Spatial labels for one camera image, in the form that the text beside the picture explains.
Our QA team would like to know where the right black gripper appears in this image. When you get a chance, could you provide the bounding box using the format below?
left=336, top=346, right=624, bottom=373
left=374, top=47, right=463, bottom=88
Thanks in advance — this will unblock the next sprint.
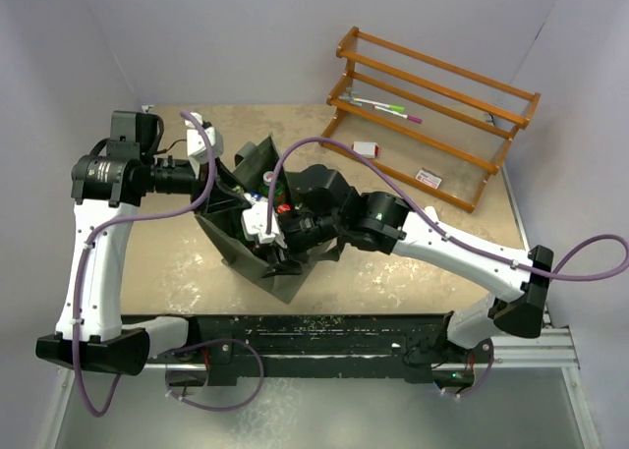
left=254, top=211, right=344, bottom=278

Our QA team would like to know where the dark cola bottle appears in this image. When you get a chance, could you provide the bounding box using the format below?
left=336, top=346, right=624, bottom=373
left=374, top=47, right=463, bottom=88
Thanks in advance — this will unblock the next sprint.
left=276, top=203, right=291, bottom=214

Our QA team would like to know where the green canvas bag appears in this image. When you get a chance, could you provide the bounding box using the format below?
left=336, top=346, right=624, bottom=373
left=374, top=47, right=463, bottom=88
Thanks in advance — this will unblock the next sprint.
left=195, top=136, right=340, bottom=304

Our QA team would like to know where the orange juice plastic bottle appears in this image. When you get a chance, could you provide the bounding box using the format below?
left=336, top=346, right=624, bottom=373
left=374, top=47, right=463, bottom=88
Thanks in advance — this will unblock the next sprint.
left=258, top=170, right=289, bottom=199

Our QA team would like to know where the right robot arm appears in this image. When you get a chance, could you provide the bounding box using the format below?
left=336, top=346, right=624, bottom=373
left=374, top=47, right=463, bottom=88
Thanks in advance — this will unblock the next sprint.
left=254, top=164, right=553, bottom=362

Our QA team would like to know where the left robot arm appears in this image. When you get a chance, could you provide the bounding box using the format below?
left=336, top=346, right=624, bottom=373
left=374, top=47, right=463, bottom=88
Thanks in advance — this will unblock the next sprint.
left=35, top=110, right=237, bottom=375

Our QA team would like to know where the white red eraser box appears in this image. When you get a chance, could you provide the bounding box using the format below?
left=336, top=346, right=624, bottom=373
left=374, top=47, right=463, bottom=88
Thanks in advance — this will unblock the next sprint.
left=352, top=141, right=379, bottom=159

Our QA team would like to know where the red white small packet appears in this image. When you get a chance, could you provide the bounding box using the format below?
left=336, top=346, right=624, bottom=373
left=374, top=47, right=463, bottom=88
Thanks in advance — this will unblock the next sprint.
left=415, top=168, right=442, bottom=190

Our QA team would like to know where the grey marker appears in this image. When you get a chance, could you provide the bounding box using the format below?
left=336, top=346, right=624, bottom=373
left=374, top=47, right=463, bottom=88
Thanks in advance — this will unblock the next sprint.
left=338, top=87, right=363, bottom=107

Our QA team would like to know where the green capped marker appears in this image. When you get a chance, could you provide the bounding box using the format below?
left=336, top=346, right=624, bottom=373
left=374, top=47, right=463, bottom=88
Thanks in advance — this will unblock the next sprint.
left=352, top=97, right=405, bottom=113

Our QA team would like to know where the pink capped marker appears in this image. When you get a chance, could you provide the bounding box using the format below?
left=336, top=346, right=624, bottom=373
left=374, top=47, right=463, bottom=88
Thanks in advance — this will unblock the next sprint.
left=373, top=105, right=423, bottom=125

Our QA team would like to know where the orange wooden shelf rack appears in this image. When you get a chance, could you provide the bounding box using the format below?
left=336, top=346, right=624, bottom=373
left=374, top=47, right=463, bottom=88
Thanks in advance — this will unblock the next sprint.
left=321, top=27, right=541, bottom=213

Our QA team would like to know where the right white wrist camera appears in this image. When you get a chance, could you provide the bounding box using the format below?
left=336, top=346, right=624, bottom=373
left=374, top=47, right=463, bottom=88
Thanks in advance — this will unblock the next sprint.
left=241, top=200, right=287, bottom=249

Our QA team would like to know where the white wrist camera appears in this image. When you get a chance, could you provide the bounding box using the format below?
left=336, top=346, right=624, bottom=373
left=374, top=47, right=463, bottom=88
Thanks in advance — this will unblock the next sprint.
left=241, top=200, right=287, bottom=249
left=185, top=112, right=224, bottom=178

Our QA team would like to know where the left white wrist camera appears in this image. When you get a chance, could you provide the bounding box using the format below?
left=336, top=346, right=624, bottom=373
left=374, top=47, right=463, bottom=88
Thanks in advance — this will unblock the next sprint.
left=185, top=112, right=224, bottom=178

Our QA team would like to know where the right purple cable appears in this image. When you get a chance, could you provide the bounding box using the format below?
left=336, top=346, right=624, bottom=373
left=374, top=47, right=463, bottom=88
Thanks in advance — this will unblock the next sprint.
left=264, top=137, right=629, bottom=401

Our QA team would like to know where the purple cable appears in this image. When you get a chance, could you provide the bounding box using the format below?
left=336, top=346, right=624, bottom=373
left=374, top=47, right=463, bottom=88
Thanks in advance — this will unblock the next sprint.
left=264, top=137, right=629, bottom=401
left=72, top=110, right=265, bottom=417

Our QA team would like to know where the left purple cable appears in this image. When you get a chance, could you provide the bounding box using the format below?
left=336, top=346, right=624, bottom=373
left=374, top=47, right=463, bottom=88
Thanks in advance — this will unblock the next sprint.
left=72, top=110, right=265, bottom=417

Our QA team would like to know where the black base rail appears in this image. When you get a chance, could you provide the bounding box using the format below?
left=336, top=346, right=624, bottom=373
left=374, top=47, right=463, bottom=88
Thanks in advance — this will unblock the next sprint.
left=149, top=313, right=493, bottom=388

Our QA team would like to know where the aluminium frame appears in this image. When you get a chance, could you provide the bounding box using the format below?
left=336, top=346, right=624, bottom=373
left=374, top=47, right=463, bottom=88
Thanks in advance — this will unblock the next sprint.
left=43, top=326, right=600, bottom=448

